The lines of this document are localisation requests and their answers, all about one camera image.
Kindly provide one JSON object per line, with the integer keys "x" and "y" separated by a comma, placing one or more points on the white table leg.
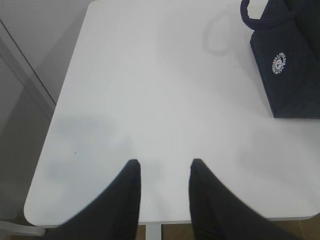
{"x": 153, "y": 231}

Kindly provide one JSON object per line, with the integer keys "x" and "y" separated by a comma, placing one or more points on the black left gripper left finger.
{"x": 113, "y": 215}

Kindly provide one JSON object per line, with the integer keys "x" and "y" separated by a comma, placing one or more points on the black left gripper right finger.
{"x": 217, "y": 214}

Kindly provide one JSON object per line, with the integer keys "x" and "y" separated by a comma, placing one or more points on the navy blue lunch bag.
{"x": 286, "y": 47}

